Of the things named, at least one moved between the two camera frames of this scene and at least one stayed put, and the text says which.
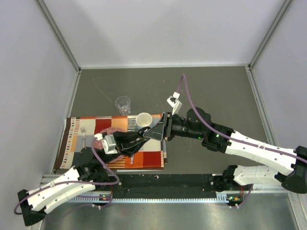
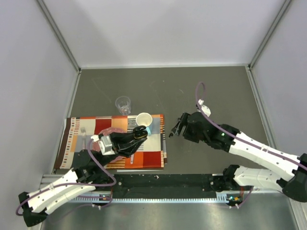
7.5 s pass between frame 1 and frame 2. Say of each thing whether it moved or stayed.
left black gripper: stayed
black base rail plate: stayed
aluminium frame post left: stayed
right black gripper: moved
